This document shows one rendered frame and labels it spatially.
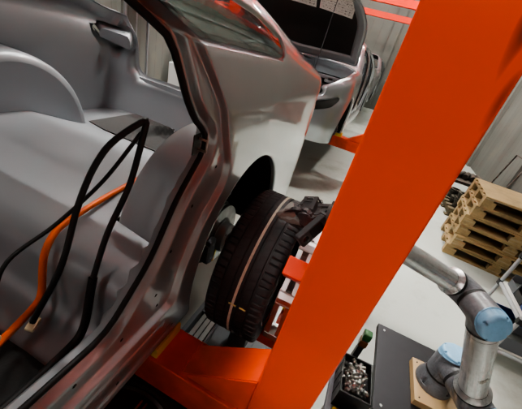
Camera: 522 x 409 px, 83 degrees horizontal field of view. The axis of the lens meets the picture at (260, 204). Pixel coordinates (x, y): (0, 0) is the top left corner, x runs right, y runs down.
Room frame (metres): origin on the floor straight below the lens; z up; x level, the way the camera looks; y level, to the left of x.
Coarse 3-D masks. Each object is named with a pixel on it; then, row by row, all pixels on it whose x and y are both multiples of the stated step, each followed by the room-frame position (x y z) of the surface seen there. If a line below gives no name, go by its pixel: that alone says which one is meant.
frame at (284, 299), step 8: (304, 248) 0.92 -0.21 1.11; (312, 248) 0.92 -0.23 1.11; (296, 256) 0.89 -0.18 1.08; (288, 280) 0.83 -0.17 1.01; (280, 288) 0.81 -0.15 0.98; (296, 288) 0.81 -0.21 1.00; (280, 296) 0.79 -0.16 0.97; (288, 296) 0.79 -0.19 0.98; (280, 304) 0.78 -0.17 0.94; (288, 304) 0.77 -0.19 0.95; (272, 312) 0.78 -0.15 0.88; (272, 320) 0.78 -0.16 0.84; (280, 320) 0.77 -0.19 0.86; (272, 328) 0.80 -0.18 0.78; (280, 328) 0.77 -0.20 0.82; (272, 336) 0.78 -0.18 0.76
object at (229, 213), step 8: (224, 208) 1.20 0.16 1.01; (232, 208) 1.28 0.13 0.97; (224, 216) 1.21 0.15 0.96; (232, 216) 1.31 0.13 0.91; (216, 224) 1.13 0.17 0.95; (224, 224) 1.19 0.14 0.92; (232, 224) 1.22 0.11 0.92; (216, 232) 1.14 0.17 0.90; (224, 232) 1.15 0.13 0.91; (216, 240) 1.13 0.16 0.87; (224, 240) 1.15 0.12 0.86; (216, 248) 1.13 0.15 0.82; (216, 256) 1.21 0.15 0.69
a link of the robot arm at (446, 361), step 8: (448, 344) 1.14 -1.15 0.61; (440, 352) 1.10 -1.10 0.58; (448, 352) 1.08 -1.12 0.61; (456, 352) 1.09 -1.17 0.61; (432, 360) 1.10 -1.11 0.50; (440, 360) 1.07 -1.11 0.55; (448, 360) 1.05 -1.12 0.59; (456, 360) 1.04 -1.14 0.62; (432, 368) 1.07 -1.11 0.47; (440, 368) 1.04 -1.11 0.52; (448, 368) 1.02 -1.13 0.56; (456, 368) 1.02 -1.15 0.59; (440, 376) 1.03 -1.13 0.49; (448, 376) 1.00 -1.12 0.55
